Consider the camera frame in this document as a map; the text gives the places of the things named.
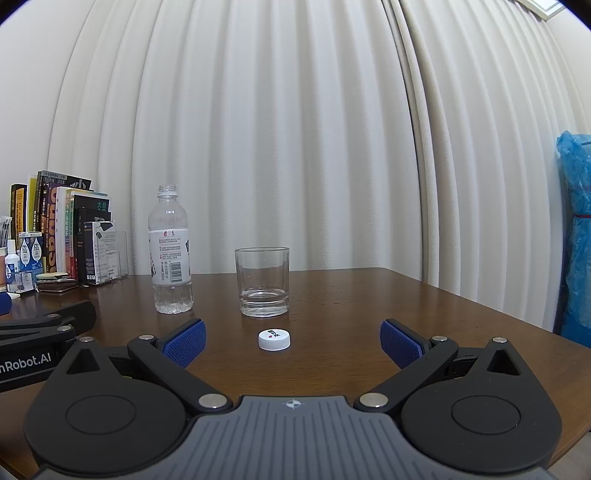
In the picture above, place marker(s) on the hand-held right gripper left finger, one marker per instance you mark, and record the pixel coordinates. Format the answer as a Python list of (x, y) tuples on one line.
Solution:
[(187, 344)]

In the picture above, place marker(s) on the small white bottle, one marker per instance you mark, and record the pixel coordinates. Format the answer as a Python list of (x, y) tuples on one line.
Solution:
[(12, 267)]

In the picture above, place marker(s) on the yellow sticky notes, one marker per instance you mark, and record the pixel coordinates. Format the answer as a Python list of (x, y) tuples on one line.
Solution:
[(51, 277)]

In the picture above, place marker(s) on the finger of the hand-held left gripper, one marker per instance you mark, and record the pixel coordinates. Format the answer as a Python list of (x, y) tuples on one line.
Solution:
[(69, 316), (4, 304)]

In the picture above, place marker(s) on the row of books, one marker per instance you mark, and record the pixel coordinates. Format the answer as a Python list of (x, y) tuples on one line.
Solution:
[(57, 221)]

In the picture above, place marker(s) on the white bottle cap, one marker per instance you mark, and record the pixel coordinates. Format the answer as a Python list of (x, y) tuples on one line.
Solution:
[(274, 340)]

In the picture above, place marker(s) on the blue plastic bag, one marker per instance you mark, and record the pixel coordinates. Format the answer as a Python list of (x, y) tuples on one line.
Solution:
[(577, 230)]

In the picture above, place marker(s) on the blue white eye drop box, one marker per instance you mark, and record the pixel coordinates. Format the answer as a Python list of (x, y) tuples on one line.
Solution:
[(31, 251)]

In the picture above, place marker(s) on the bunch of pens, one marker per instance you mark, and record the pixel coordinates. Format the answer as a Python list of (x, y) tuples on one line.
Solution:
[(4, 230)]

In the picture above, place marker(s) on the white product box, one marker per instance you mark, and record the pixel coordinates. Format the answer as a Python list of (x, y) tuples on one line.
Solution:
[(99, 254)]

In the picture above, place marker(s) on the clear drinking glass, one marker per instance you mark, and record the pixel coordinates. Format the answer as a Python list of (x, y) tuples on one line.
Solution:
[(263, 300)]

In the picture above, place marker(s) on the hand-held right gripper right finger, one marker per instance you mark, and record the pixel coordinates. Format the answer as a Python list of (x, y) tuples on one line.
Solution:
[(400, 344)]

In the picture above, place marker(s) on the white framed panel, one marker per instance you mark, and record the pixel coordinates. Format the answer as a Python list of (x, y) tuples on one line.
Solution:
[(542, 8)]

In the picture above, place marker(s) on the clear plastic bottle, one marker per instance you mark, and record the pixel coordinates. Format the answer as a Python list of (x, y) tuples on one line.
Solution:
[(170, 258)]

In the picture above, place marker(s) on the white curtain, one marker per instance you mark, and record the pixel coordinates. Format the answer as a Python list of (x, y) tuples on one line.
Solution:
[(295, 115)]

